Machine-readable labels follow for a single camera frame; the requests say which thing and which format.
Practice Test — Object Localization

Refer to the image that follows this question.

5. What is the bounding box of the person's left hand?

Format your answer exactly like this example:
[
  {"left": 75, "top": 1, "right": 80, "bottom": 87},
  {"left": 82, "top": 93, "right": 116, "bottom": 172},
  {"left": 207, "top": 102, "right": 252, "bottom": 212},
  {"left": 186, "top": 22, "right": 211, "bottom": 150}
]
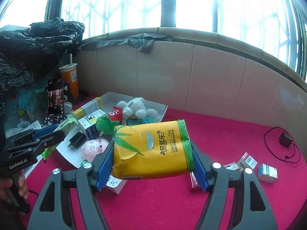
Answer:
[{"left": 0, "top": 171, "right": 29, "bottom": 204}]

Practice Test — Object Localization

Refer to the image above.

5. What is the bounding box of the black plug in tray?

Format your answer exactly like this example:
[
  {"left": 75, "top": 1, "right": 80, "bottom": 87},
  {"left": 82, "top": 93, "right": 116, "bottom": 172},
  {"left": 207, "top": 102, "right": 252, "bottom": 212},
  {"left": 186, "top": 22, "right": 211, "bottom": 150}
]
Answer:
[{"left": 68, "top": 131, "right": 86, "bottom": 149}]

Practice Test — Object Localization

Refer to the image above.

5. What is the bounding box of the white cardboard tray box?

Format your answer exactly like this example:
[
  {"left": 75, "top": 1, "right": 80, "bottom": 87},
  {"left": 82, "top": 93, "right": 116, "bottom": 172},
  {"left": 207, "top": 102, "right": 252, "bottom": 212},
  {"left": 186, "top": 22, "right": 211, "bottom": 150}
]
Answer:
[{"left": 55, "top": 91, "right": 169, "bottom": 169}]

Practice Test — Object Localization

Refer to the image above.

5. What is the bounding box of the yellow bamboo tissue pack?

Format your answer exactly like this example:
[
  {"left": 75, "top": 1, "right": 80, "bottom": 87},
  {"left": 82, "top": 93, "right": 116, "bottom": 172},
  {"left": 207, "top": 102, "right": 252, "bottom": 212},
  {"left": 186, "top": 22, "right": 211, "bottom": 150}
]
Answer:
[{"left": 111, "top": 120, "right": 195, "bottom": 180}]

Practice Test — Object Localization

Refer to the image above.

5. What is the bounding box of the green snack packet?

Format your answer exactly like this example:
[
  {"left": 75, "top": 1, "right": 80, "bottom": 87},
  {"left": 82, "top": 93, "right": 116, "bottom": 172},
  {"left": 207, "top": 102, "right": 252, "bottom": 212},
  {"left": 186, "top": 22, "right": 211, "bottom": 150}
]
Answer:
[{"left": 41, "top": 117, "right": 78, "bottom": 160}]

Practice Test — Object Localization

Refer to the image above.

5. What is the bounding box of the white paper leaflet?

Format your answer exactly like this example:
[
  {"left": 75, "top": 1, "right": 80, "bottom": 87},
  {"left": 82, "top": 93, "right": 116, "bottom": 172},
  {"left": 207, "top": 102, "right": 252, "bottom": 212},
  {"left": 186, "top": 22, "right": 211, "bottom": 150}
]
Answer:
[{"left": 6, "top": 119, "right": 43, "bottom": 137}]

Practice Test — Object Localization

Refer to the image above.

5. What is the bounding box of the white red long box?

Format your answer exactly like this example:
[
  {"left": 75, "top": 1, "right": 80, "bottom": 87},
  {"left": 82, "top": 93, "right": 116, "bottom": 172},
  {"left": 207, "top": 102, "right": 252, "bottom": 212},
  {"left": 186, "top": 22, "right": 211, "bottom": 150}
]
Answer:
[{"left": 106, "top": 175, "right": 127, "bottom": 195}]

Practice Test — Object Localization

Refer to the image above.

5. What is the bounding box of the black charger cable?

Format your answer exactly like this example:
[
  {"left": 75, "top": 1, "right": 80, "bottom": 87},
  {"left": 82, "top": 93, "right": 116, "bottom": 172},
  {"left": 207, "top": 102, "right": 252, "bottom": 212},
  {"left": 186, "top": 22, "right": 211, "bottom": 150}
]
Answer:
[{"left": 263, "top": 126, "right": 301, "bottom": 164}]

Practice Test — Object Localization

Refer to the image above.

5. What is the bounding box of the black smartphone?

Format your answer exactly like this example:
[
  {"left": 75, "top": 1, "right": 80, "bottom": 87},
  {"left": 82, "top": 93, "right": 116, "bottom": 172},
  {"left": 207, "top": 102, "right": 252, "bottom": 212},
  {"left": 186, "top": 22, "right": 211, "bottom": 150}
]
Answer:
[{"left": 47, "top": 77, "right": 64, "bottom": 116}]

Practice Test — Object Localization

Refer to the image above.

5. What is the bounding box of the white blue medicine box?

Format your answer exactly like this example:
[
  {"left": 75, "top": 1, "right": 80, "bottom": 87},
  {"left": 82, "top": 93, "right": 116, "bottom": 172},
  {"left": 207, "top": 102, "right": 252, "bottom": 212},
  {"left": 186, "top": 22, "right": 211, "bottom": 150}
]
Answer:
[{"left": 257, "top": 163, "right": 278, "bottom": 184}]

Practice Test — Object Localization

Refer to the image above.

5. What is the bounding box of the orange drink cup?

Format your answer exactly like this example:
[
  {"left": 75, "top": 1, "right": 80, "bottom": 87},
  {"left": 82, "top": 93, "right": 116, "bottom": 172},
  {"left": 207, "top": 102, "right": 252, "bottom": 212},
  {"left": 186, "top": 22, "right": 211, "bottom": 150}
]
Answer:
[{"left": 59, "top": 54, "right": 79, "bottom": 100}]

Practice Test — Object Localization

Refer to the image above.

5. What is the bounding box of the red white packet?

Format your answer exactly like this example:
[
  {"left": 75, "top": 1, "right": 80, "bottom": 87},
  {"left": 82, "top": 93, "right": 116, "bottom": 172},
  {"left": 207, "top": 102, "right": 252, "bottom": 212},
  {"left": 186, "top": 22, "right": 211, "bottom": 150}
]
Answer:
[{"left": 224, "top": 162, "right": 240, "bottom": 171}]

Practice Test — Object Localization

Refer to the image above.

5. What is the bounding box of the white plush bunny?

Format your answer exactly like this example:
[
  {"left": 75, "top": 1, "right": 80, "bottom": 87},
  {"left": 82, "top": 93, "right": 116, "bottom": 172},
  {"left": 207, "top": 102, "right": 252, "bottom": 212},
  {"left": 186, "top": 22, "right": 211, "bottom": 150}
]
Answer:
[{"left": 116, "top": 97, "right": 158, "bottom": 119}]

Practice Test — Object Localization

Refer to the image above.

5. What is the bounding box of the black plastic bag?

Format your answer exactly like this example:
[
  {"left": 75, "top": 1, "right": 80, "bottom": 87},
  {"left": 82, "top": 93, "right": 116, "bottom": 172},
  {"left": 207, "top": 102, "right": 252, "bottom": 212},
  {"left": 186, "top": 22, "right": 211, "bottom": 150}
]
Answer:
[{"left": 1, "top": 17, "right": 85, "bottom": 91}]

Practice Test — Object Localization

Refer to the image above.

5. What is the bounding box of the pink pig plush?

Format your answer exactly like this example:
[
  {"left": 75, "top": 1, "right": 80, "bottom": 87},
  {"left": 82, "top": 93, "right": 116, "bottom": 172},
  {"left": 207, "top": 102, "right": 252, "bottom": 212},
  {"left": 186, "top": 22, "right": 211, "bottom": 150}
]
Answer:
[{"left": 80, "top": 138, "right": 109, "bottom": 162}]

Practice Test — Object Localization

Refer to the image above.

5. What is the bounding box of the white red medicine box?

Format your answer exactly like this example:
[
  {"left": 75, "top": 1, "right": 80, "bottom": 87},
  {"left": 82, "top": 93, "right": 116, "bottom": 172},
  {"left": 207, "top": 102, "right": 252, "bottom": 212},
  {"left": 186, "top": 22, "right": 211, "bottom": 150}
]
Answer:
[{"left": 237, "top": 152, "right": 257, "bottom": 170}]

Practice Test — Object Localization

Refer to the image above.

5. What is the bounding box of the black cat phone stand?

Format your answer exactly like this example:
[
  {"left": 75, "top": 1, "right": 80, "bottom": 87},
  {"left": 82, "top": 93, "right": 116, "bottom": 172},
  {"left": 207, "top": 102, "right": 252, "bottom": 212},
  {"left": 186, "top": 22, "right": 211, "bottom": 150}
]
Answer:
[{"left": 44, "top": 77, "right": 73, "bottom": 126}]

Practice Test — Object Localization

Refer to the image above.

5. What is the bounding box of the yellow white long box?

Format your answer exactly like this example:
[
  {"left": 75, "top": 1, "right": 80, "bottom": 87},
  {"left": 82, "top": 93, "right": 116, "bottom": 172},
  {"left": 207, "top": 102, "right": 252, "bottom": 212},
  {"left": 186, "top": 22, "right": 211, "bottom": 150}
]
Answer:
[{"left": 72, "top": 97, "right": 103, "bottom": 119}]

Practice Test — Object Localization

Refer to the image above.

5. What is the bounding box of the black power adapter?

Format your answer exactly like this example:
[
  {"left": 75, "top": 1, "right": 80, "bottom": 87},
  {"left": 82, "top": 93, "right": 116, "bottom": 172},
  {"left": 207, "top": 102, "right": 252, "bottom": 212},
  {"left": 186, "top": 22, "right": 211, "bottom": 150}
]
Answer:
[{"left": 278, "top": 132, "right": 293, "bottom": 148}]

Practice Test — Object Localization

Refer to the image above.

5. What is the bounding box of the grey cloth on ledge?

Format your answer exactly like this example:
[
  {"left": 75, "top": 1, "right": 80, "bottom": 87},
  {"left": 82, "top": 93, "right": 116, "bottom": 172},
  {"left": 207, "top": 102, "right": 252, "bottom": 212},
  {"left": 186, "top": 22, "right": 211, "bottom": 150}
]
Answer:
[{"left": 81, "top": 33, "right": 173, "bottom": 53}]

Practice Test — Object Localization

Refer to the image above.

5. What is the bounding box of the teal small box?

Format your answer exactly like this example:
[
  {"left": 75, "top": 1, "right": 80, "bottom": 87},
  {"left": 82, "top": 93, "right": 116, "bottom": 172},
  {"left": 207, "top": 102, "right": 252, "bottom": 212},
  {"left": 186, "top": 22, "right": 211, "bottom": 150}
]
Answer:
[{"left": 126, "top": 116, "right": 154, "bottom": 126}]

